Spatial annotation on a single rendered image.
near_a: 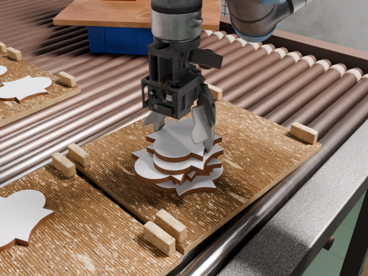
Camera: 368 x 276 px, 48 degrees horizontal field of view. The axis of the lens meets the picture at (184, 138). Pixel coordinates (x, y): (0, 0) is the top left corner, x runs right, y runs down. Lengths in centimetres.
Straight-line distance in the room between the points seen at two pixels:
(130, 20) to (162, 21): 69
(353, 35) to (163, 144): 294
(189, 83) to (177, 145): 14
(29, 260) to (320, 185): 53
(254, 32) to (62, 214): 44
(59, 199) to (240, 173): 34
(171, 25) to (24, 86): 64
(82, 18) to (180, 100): 75
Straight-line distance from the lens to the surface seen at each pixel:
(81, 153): 83
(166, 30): 61
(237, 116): 98
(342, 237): 208
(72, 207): 75
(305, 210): 78
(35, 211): 75
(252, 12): 62
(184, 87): 63
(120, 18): 131
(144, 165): 73
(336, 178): 87
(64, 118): 106
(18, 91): 115
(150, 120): 74
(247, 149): 87
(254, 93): 113
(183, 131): 77
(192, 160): 71
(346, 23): 356
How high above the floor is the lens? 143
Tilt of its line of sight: 34 degrees down
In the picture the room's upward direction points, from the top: straight up
